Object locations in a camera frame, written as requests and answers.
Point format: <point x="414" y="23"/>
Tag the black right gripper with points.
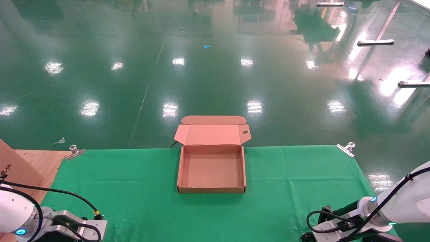
<point x="349" y="208"/>

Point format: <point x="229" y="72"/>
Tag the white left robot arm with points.
<point x="13" y="211"/>

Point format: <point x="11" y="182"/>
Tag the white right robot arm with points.
<point x="413" y="198"/>

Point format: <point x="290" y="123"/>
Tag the brown open cardboard box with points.
<point x="211" y="169"/>

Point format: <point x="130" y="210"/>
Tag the silver metal table clip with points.
<point x="74" y="153"/>
<point x="346" y="149"/>

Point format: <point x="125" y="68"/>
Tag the green table cloth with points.
<point x="158" y="215"/>

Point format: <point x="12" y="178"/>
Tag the grey table foot dark tip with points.
<point x="413" y="83"/>

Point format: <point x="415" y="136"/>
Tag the white table leg with foot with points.
<point x="375" y="42"/>

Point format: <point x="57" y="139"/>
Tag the white table foot bar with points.
<point x="330" y="4"/>

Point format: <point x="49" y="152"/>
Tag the clear plastic scrap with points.
<point x="59" y="141"/>

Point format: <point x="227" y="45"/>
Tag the brown cardboard panel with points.
<point x="16" y="168"/>

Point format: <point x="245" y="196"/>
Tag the grey right wrist camera bracket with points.
<point x="331" y="227"/>

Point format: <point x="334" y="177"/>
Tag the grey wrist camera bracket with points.
<point x="95" y="232"/>
<point x="331" y="227"/>

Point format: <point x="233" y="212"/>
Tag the grey left wrist camera bracket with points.
<point x="95" y="232"/>

